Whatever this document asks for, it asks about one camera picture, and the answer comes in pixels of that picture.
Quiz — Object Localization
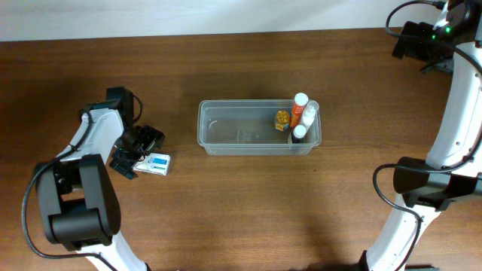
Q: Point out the clear plastic container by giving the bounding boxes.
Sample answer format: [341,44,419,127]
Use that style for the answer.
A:
[197,99,322,156]

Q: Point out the dark bottle white cap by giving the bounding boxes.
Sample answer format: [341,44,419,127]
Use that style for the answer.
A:
[288,125,307,144]

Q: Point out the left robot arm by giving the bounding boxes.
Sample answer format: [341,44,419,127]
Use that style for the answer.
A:
[26,87,165,270]

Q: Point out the white Panadol box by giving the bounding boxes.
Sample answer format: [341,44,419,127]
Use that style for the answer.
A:
[133,153,171,175]

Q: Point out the white spray bottle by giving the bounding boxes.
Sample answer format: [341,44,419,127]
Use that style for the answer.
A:
[299,100,319,130]

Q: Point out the gold lid small jar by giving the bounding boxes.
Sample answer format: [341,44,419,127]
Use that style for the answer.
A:
[275,111,291,131]

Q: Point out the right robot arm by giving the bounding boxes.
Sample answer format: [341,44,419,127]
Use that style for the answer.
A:
[357,0,481,271]

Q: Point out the right black cable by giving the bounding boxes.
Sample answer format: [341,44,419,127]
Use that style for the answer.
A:
[371,0,482,271]

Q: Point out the orange tablet tube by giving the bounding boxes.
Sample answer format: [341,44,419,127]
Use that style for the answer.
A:
[289,93,309,128]

